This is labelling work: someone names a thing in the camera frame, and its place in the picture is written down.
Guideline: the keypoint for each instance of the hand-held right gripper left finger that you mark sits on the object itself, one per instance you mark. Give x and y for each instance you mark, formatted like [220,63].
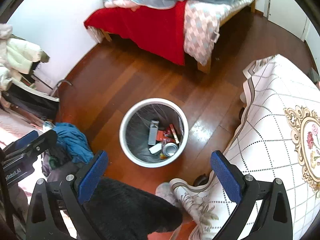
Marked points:
[92,177]

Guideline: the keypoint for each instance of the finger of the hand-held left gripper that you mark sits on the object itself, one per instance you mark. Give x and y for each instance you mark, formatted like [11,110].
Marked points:
[22,140]
[45,140]

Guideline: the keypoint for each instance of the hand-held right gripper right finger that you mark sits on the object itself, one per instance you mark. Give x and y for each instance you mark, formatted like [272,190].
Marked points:
[226,177]

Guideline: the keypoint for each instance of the red soda can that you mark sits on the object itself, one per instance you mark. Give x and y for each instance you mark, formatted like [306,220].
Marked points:
[170,148]

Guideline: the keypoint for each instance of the white trash bin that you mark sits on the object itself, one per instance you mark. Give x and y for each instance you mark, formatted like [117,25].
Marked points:
[140,130]

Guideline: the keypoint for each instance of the pink patterned cover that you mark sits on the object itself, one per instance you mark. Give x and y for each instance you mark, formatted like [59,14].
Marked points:
[15,127]

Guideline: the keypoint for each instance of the blue garment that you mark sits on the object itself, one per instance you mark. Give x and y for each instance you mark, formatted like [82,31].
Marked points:
[72,140]

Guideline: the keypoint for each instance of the dark grey clothes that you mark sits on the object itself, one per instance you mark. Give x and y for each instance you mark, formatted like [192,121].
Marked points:
[62,167]

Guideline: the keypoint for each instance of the black bag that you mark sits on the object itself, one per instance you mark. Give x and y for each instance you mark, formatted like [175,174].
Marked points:
[32,102]

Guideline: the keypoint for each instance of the table with white patterned tablecloth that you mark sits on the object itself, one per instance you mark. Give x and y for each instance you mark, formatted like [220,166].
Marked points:
[262,142]

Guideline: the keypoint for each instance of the grey metal tube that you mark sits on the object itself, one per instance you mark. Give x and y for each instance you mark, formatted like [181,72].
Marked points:
[62,82]

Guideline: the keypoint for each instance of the pink slipper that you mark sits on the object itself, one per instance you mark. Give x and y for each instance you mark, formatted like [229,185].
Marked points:
[165,191]

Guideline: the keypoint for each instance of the white jacket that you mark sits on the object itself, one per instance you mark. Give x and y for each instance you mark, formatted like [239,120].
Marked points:
[17,52]

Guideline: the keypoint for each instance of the checkered bed sheet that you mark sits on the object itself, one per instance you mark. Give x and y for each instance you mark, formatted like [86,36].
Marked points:
[200,30]

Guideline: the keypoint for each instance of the red blanket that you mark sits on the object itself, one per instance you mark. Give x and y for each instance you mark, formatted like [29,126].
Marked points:
[150,27]

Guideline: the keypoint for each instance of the pink blanket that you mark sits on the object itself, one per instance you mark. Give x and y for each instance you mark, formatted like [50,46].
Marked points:
[120,4]

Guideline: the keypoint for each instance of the wooden bed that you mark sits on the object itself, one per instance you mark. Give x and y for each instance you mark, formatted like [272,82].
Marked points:
[232,15]

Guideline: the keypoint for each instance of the white door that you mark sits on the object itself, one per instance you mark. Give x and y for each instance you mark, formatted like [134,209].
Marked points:
[287,5]

